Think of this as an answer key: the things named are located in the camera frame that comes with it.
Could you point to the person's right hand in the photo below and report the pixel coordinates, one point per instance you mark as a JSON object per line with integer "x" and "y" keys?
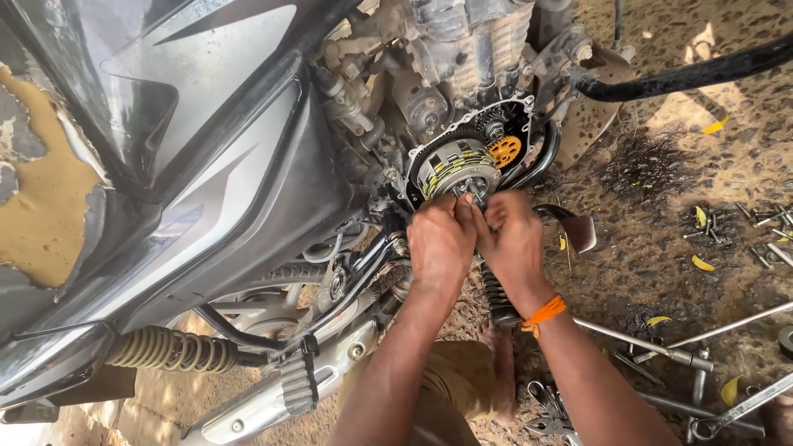
{"x": 514, "y": 248}

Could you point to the person's left hand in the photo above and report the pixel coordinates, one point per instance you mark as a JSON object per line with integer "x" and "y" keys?
{"x": 440, "y": 245}

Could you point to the person's right fingers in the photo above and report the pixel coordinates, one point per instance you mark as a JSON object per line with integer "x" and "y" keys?
{"x": 500, "y": 207}

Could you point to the motorcycle clutch assembly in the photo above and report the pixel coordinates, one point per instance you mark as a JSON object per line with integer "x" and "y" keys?
{"x": 455, "y": 167}

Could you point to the orange gear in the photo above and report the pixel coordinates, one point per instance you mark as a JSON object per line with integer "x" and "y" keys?
{"x": 505, "y": 151}

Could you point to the black brake pedal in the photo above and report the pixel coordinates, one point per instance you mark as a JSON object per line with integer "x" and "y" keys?
{"x": 573, "y": 226}

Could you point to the black rubber footpeg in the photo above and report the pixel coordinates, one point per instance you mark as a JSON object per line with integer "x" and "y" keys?
{"x": 497, "y": 297}

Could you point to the orange wrist thread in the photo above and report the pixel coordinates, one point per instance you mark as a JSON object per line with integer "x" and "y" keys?
{"x": 544, "y": 314}

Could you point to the dusty metal engine plate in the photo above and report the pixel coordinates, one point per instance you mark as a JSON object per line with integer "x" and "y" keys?
{"x": 591, "y": 111}

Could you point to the person's bare foot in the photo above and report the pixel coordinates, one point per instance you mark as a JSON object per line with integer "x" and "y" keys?
{"x": 500, "y": 365}

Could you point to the dusty motorcycle engine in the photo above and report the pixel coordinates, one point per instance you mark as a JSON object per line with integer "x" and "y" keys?
{"x": 446, "y": 56}

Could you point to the person's brown shorts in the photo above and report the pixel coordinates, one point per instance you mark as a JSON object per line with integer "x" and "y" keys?
{"x": 458, "y": 384}

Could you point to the yellow leaf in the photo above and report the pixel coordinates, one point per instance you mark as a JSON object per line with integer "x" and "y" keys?
{"x": 703, "y": 264}
{"x": 713, "y": 126}
{"x": 658, "y": 320}
{"x": 730, "y": 391}
{"x": 701, "y": 217}

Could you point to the steel pliers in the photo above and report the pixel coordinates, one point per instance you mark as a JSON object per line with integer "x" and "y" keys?
{"x": 548, "y": 409}

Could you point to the small dark hand tool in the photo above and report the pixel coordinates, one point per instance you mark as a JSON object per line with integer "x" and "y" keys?
{"x": 638, "y": 368}

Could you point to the black crash guard tube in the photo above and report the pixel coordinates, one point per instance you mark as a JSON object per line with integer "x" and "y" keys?
{"x": 681, "y": 75}

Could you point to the motorcycle rear wheel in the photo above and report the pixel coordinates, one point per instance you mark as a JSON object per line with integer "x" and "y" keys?
{"x": 272, "y": 310}

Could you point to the long thin steel rod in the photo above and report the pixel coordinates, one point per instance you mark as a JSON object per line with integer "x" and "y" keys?
{"x": 725, "y": 325}

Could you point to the pile of bolts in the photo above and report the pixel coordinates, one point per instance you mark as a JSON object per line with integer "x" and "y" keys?
{"x": 756, "y": 232}

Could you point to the ribbed pillion footpeg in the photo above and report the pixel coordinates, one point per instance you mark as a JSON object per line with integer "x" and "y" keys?
{"x": 297, "y": 378}

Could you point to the chrome exhaust muffler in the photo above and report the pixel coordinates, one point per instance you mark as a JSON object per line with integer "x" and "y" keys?
{"x": 272, "y": 396}

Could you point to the black motorcycle body panel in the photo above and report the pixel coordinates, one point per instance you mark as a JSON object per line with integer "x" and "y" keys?
{"x": 204, "y": 155}

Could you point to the chrome combination spanner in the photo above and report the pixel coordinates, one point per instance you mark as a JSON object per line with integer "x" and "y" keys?
{"x": 743, "y": 406}

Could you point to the rear shock absorber spring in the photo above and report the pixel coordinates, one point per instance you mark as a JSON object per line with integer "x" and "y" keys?
{"x": 173, "y": 350}

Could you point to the torn motorcycle seat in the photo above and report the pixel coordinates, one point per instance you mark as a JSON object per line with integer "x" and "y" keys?
{"x": 43, "y": 186}

